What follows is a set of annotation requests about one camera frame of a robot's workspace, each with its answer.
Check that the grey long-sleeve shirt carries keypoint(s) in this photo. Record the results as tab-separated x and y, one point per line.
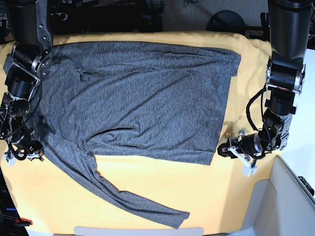
155	100

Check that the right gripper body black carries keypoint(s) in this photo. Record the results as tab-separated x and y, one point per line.
23	140

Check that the black round chair base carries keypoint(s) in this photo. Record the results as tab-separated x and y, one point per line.
226	21

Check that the red black clamp left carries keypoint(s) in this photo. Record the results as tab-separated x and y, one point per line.
21	222

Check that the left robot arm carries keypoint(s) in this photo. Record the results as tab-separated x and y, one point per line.
270	111

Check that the yellow table cloth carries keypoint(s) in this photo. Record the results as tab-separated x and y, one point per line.
216	196

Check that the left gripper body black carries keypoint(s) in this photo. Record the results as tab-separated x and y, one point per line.
248	145

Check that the grey plate at edge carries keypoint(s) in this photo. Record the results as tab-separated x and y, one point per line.
89	231

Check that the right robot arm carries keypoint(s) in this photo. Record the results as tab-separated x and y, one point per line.
28	21

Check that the black remote control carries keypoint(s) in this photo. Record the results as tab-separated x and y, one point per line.
307	185

